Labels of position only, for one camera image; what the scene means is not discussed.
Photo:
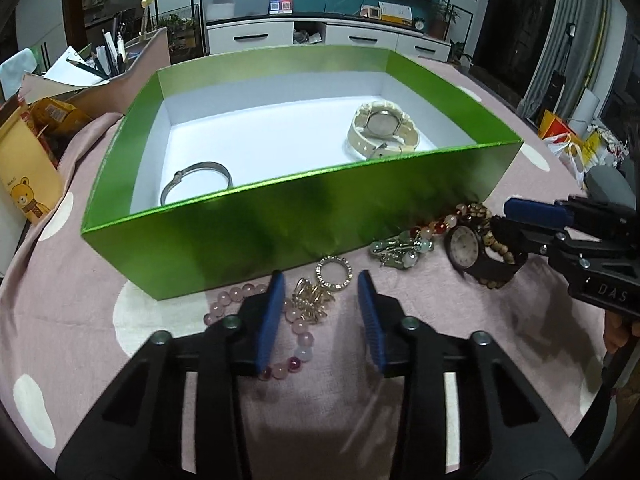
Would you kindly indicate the clear plastic storage box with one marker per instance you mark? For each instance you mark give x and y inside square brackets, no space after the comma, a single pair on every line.
[235,5]

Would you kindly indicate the blue red code signs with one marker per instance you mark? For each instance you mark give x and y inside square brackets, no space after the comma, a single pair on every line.
[281,5]

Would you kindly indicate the black wrist watch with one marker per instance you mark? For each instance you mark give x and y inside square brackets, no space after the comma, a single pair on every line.
[462,247]

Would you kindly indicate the white plastic bag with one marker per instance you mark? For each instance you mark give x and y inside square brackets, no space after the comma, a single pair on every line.
[570,157]

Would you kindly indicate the small potted plant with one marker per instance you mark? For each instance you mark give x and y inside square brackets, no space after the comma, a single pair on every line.
[461,55]

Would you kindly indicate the light blue cloth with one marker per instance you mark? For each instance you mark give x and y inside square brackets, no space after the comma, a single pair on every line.
[17,72]

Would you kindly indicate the small wooden device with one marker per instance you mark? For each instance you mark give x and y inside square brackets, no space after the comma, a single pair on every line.
[371,12]

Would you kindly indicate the dark pencil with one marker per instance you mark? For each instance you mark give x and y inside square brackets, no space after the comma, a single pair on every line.
[87,70]

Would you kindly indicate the silver bangle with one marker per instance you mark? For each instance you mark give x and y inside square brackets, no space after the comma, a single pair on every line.
[200,164]

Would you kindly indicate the cream wrist watch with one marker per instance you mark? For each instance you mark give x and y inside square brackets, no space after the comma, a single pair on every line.
[380,122]

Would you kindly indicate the pink pen holder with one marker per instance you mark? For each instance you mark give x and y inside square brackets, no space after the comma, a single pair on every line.
[150,55]

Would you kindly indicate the person's right hand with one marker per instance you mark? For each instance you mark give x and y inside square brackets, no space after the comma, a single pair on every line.
[618,335]

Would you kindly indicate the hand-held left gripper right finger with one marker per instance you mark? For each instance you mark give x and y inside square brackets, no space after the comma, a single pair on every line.
[372,325]

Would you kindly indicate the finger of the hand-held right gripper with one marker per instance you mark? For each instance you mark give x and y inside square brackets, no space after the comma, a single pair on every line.
[520,235]
[530,212]

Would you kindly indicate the gold charm cluster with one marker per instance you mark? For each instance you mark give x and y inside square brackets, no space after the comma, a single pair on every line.
[310,302]

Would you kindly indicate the red yellow shopping bag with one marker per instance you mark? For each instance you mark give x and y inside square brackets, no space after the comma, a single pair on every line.
[552,125]

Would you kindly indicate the yellow plastic bag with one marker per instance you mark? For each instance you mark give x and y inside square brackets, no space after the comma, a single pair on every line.
[602,147]

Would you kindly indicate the yellow snack packet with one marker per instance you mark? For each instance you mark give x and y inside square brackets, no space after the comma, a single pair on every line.
[57,112]

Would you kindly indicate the grey curtain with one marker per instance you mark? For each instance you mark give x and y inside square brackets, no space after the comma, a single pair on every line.
[570,50]

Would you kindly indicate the plants in black planter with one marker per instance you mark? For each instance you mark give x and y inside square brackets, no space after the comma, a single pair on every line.
[180,32]

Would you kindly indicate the white tv cabinet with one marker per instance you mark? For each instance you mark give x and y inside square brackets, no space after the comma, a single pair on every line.
[350,35]

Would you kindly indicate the pink dotted tablecloth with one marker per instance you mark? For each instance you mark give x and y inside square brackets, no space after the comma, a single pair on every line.
[450,310]

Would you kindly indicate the yellow bear bag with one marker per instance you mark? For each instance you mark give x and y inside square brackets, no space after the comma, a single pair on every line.
[25,180]

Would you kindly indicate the tall potted plant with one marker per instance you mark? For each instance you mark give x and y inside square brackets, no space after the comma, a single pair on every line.
[442,17]

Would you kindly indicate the small alarm clock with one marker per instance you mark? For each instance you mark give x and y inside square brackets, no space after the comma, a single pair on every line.
[419,23]

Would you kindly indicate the bunch of pens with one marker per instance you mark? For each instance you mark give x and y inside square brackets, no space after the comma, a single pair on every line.
[120,52]

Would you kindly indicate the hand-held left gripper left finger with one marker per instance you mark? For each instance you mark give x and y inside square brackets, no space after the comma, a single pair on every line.
[270,325]

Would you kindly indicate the green cardboard box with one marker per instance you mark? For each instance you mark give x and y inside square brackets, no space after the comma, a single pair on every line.
[250,240]

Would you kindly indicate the yellow white desk calendar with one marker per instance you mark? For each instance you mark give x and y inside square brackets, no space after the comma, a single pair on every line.
[395,12]

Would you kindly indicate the cream headed wooden stick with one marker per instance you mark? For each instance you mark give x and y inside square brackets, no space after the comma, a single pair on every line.
[149,0]

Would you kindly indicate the white refrigerator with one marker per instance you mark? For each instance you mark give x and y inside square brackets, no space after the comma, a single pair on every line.
[42,10]

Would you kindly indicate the white paper sheet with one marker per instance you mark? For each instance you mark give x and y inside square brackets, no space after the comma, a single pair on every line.
[70,72]

